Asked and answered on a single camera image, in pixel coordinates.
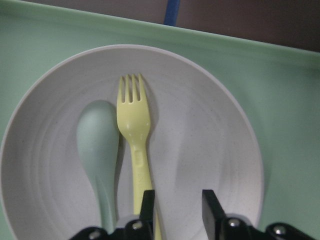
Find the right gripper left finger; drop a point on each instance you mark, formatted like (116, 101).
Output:
(140, 228)

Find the yellow plastic fork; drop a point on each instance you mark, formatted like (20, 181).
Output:
(134, 123)

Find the light green tray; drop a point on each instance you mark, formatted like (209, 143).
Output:
(278, 88)

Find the white round plate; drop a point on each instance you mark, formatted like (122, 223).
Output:
(200, 139)

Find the pale green plastic spoon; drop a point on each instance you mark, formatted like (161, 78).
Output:
(97, 139)

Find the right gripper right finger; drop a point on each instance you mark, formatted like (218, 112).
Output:
(220, 226)

